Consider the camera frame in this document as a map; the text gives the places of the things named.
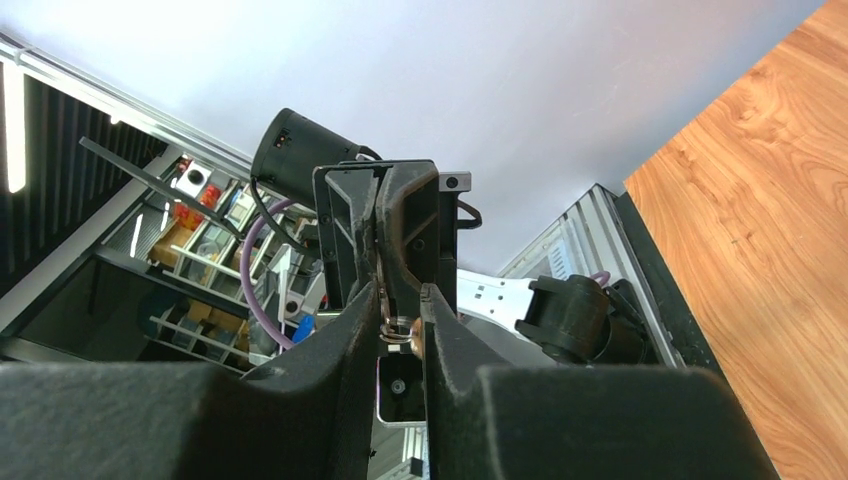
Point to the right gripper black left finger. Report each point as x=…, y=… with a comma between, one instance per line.
x=306, y=414

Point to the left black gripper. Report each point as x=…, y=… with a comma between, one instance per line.
x=389, y=220

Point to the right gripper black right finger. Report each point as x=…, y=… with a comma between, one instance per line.
x=490, y=419

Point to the silver key pair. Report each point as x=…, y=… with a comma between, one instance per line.
x=403, y=332

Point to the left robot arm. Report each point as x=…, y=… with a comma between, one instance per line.
x=582, y=319

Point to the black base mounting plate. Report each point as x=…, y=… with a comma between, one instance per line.
x=673, y=311

